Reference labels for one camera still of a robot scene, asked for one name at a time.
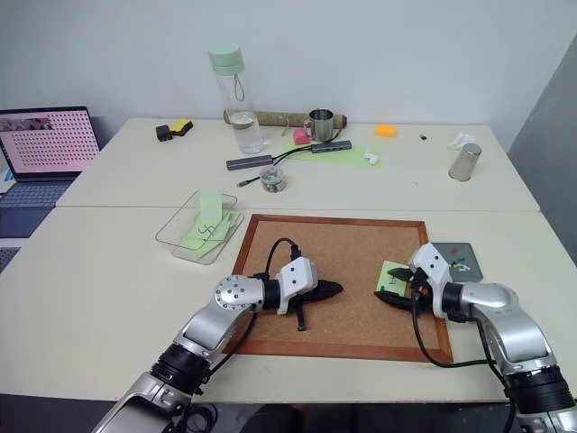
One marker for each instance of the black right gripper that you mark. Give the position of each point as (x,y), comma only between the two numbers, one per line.
(418,288)

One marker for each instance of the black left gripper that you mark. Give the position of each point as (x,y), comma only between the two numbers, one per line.
(302,311)

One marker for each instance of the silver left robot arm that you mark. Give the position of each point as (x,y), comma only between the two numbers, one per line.
(234,295)

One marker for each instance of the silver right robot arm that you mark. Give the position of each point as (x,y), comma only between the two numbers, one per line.
(505,315)

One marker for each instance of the gray flat tray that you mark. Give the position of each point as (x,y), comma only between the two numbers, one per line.
(471,257)

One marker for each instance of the clear jar of pushpins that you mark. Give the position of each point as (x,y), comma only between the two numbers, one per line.
(273,179)

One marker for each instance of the scribbled green sticky note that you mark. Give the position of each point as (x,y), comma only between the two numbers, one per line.
(203,232)

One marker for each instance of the blank green sticky note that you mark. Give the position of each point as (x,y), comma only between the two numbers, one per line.
(210,205)

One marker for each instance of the clear plastic box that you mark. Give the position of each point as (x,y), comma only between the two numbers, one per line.
(178,227)

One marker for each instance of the small black box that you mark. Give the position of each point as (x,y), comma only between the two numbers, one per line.
(164,134)

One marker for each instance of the wood-framed cork board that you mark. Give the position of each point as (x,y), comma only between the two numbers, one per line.
(342,252)

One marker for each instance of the white pushpin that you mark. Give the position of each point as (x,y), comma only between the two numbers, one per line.
(460,267)

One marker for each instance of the small white plastic clip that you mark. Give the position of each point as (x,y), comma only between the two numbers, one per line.
(371,157)

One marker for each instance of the steel cup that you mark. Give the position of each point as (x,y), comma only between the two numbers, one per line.
(465,162)

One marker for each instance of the short gray USB hub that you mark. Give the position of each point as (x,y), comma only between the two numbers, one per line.
(331,146)

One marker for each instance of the long gray USB hub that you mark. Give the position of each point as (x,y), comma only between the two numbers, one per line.
(249,162)

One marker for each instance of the pink eraser block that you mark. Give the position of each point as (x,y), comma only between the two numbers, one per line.
(301,136)

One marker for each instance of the orange sponge block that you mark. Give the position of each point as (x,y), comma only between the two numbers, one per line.
(387,130)

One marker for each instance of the crumpled white tissue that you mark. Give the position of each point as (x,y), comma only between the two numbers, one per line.
(460,140)

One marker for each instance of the rolled brown mat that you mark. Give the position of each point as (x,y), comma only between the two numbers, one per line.
(279,117)

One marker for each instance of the yellow black sponge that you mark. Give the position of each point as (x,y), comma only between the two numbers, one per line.
(181,126)

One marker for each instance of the clear bottle green lid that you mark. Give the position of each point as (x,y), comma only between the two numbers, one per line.
(234,90)

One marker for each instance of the open laptop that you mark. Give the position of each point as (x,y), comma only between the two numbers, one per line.
(45,140)

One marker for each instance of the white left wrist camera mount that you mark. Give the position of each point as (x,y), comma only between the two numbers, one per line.
(297,275)

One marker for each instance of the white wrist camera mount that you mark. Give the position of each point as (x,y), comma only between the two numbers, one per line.
(430,264)
(297,275)

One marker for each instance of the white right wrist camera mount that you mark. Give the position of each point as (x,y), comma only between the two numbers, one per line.
(430,264)

